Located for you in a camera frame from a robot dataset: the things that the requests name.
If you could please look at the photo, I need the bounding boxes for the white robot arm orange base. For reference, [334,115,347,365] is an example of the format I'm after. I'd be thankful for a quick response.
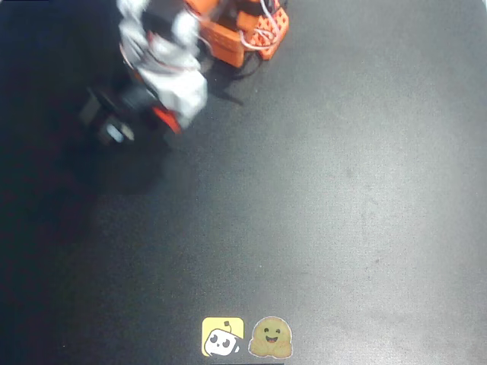
[116,0,291,83]

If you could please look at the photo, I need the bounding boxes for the yellow robot sticker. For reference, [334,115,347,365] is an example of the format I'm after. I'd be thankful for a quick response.
[201,316,245,357]

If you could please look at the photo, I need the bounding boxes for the black cable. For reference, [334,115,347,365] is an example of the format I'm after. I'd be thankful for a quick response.
[211,52,264,106]

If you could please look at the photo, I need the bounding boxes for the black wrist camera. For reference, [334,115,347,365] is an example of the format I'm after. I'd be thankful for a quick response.
[78,85,154,148]

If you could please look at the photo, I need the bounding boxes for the white cable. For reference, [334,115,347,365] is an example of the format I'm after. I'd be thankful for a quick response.
[238,0,287,51]

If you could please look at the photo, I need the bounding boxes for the smiling face sticker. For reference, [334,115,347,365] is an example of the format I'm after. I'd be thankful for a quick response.
[248,316,294,359]

